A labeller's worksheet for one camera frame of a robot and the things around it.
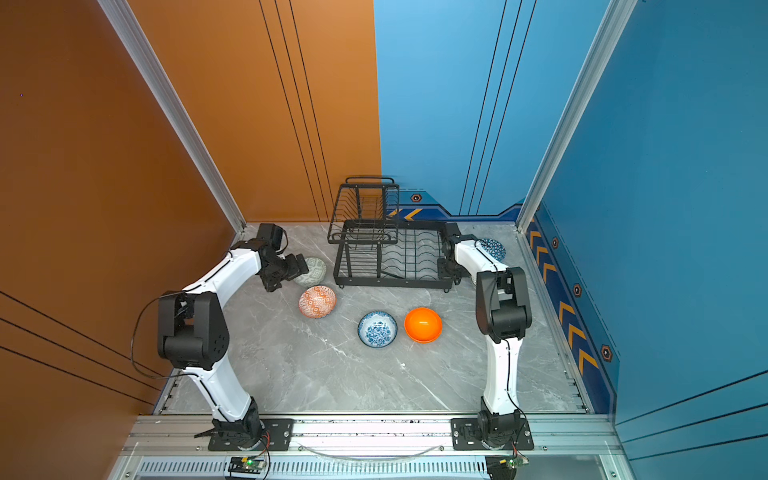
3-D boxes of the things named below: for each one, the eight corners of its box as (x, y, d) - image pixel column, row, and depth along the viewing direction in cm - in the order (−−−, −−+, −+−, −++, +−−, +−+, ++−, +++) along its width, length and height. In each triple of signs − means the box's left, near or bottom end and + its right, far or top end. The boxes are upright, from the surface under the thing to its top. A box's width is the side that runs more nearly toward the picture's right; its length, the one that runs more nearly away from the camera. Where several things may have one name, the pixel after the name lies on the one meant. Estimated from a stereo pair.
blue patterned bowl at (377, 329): (354, 335, 92) (352, 329, 88) (374, 311, 97) (373, 304, 94) (382, 355, 88) (381, 350, 84) (401, 329, 93) (401, 322, 90)
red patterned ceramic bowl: (298, 319, 95) (295, 313, 92) (304, 291, 102) (302, 285, 99) (333, 319, 95) (331, 313, 92) (337, 291, 102) (336, 285, 99)
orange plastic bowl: (404, 345, 91) (405, 338, 87) (404, 314, 97) (404, 307, 93) (442, 345, 90) (444, 338, 87) (438, 314, 97) (440, 307, 93)
